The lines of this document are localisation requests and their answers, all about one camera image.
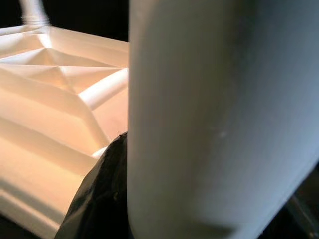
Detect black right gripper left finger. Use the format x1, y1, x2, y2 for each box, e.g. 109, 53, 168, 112
54, 131, 133, 239

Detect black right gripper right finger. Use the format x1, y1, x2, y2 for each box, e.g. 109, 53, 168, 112
259, 171, 319, 239

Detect white plastic table top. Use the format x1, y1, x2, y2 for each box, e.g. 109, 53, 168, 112
0, 24, 131, 239

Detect white plastic table leg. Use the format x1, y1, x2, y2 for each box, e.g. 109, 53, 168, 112
19, 0, 50, 26
127, 0, 319, 239

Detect black door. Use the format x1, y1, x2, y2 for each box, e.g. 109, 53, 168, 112
0, 0, 130, 43

